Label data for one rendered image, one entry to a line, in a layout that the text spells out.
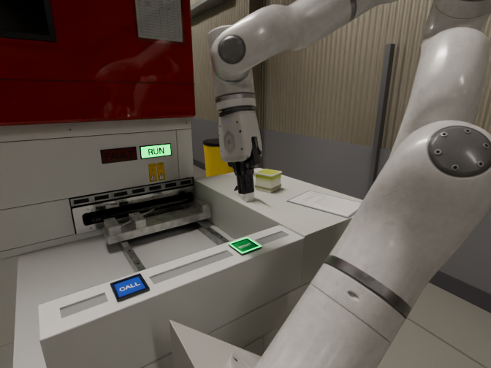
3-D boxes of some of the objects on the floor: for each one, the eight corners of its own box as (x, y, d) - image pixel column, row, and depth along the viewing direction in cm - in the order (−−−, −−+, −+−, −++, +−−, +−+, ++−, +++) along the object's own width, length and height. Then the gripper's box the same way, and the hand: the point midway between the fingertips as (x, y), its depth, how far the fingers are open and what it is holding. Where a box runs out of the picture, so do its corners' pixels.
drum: (247, 198, 383) (247, 142, 361) (215, 205, 359) (212, 144, 337) (229, 189, 421) (229, 136, 400) (199, 195, 397) (196, 139, 376)
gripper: (272, 100, 58) (282, 191, 60) (232, 112, 70) (241, 188, 72) (241, 100, 53) (253, 198, 56) (204, 113, 66) (215, 193, 68)
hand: (245, 184), depth 64 cm, fingers closed
